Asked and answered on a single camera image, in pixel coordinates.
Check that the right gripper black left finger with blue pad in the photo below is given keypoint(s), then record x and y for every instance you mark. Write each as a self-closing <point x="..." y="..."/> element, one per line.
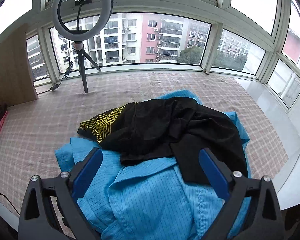
<point x="38" y="219"/>

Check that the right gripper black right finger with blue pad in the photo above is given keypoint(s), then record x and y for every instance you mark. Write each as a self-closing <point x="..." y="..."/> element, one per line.
<point x="263" y="219"/>

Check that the black garment yellow stripes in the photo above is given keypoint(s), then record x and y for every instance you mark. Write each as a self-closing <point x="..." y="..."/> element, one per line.
<point x="177" y="127"/>

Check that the blue striped shirt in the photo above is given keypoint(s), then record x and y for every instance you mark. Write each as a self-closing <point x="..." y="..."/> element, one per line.
<point x="147" y="201"/>

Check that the pink plaid bed sheet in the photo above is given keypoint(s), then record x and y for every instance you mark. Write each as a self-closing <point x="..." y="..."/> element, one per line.
<point x="40" y="137"/>

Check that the light wooden board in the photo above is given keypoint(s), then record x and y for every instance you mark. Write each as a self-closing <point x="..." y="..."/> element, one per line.
<point x="16" y="85"/>

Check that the black tripod stand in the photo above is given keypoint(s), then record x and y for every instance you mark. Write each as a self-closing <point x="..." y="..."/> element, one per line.
<point x="81" y="55"/>

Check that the black phone clamp gooseneck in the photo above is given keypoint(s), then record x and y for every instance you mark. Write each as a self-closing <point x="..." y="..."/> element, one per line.
<point x="80" y="4"/>

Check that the white ring light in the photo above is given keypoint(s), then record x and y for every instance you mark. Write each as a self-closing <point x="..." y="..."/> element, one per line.
<point x="106" y="10"/>

